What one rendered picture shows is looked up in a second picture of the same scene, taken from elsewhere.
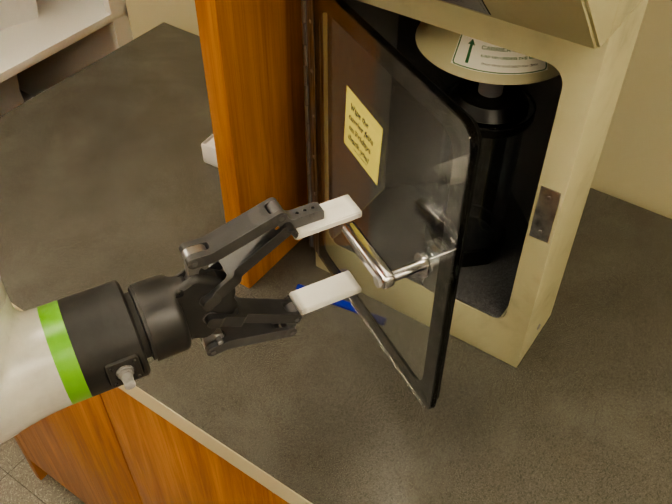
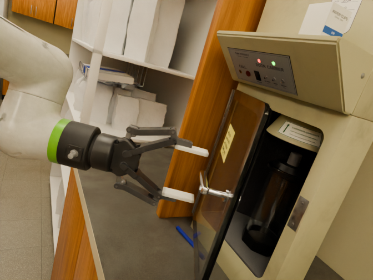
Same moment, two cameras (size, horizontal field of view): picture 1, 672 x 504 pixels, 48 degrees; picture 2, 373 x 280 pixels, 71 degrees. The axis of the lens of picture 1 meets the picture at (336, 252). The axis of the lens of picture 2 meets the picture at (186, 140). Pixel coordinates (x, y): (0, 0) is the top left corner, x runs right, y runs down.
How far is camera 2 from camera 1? 0.37 m
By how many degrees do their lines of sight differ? 36
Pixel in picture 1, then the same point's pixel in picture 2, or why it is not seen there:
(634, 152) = (362, 261)
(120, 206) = not seen: hidden behind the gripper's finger
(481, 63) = (289, 133)
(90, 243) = not seen: hidden behind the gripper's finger
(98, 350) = (70, 136)
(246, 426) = (114, 256)
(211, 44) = (191, 100)
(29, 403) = (31, 138)
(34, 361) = (46, 125)
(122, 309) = (91, 130)
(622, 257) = not seen: outside the picture
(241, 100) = (192, 129)
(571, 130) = (322, 164)
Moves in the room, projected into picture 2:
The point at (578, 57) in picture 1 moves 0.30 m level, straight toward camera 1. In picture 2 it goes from (334, 125) to (245, 110)
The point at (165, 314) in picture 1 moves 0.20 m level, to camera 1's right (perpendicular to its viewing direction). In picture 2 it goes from (105, 143) to (195, 187)
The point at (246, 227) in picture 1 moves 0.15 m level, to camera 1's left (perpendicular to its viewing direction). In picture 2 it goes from (157, 129) to (101, 105)
